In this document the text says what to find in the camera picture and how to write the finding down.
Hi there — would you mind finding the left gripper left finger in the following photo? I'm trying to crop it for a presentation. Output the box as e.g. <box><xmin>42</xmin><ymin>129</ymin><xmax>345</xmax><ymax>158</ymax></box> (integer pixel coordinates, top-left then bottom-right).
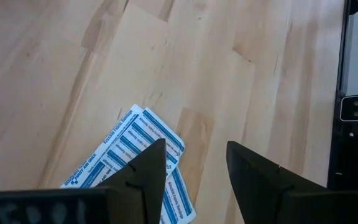
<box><xmin>99</xmin><ymin>139</ymin><xmax>167</xmax><ymax>224</ymax></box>

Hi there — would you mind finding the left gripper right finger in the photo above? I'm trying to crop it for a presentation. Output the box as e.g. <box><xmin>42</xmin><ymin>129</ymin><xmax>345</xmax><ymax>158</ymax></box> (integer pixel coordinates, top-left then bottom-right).
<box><xmin>226</xmin><ymin>141</ymin><xmax>329</xmax><ymax>224</ymax></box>

